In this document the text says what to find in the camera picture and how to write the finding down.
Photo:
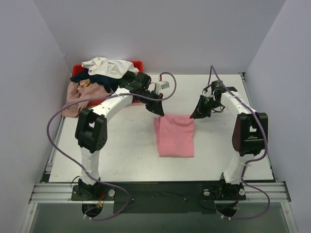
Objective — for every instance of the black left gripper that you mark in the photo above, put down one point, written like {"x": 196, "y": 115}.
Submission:
{"x": 152, "y": 103}

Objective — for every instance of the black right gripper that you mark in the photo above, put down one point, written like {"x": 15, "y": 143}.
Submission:
{"x": 204, "y": 104}

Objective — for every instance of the pink t shirt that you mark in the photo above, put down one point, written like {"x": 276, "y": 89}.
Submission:
{"x": 174, "y": 136}

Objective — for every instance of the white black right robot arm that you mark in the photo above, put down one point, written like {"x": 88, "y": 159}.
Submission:
{"x": 250, "y": 134}

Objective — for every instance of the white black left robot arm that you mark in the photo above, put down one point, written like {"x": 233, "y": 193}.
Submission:
{"x": 91, "y": 130}

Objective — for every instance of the dark green t shirt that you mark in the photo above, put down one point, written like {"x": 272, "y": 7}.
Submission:
{"x": 127, "y": 78}

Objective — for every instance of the navy blue t shirt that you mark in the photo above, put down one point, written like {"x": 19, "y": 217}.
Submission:
{"x": 109, "y": 84}

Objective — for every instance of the white t shirt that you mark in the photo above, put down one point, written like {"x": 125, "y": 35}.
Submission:
{"x": 115, "y": 69}

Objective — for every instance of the beige t shirt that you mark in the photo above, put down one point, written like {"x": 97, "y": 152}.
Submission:
{"x": 81, "y": 91}

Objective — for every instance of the red plastic bin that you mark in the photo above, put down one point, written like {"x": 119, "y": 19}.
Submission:
{"x": 78, "y": 69}

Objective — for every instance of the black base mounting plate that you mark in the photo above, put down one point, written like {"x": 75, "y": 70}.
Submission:
{"x": 205, "y": 197}

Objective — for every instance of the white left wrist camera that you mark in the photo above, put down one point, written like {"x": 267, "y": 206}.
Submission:
{"x": 161, "y": 85}

